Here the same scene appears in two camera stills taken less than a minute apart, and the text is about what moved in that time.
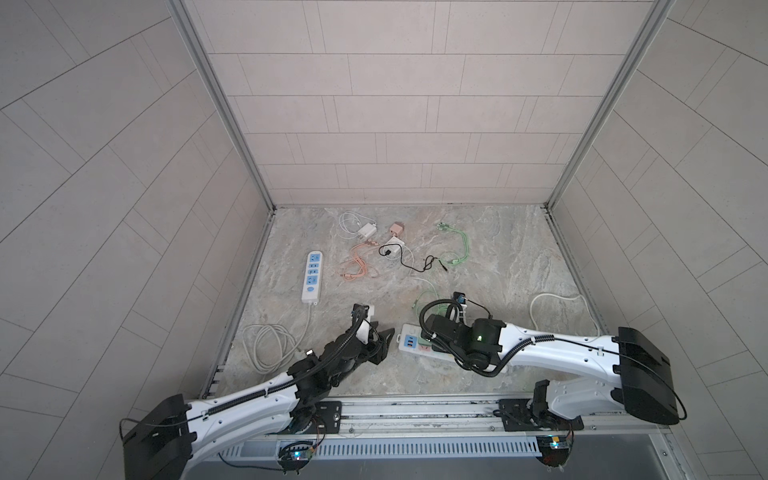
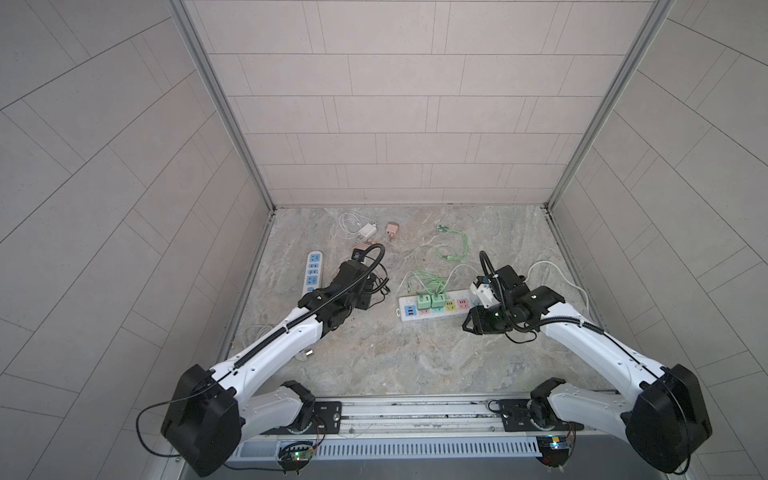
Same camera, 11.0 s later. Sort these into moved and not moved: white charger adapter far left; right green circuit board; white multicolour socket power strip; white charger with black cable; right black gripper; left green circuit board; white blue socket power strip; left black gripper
Moved: right black gripper; white multicolour socket power strip; left black gripper; white charger with black cable
Not moved: left green circuit board; white charger adapter far left; right green circuit board; white blue socket power strip
